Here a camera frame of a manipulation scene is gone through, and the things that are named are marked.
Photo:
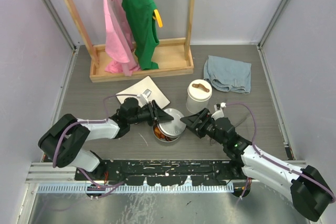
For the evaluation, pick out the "metal tongs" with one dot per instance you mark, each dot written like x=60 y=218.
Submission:
x=236 y=124

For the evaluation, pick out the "shallow round metal tin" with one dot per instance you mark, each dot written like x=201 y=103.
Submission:
x=166 y=139

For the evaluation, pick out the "green shirt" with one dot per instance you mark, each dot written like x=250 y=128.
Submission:
x=139 y=14

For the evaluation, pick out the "pink shirt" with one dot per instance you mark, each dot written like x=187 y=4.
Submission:
x=119 y=39

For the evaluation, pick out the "tall metal container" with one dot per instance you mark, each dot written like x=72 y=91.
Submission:
x=194 y=106

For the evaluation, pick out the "white lid with leather strap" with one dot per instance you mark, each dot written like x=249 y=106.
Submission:
x=199 y=90

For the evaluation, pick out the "blue denim cloth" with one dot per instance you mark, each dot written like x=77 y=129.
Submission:
x=227 y=75

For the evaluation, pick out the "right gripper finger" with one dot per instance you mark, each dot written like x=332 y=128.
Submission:
x=191 y=127
x=200 y=116

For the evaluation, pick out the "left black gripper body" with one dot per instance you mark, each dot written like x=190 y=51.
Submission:
x=143 y=115

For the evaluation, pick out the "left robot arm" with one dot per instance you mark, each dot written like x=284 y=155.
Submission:
x=63 y=142

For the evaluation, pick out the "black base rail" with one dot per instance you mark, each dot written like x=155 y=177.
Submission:
x=170 y=172

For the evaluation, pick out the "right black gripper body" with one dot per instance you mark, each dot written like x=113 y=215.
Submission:
x=210 y=127

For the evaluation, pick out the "wooden clothes rack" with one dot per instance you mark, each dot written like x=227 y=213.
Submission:
x=173 y=55

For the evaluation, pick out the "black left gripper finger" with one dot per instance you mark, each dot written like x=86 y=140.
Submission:
x=160 y=116
x=152 y=107

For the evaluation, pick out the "white square plate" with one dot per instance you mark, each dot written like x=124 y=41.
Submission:
x=149 y=88

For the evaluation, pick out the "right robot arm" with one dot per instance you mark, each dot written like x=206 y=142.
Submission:
x=305 y=188

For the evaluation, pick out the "orange strawberry shaped piece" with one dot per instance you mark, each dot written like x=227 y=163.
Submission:
x=157 y=132

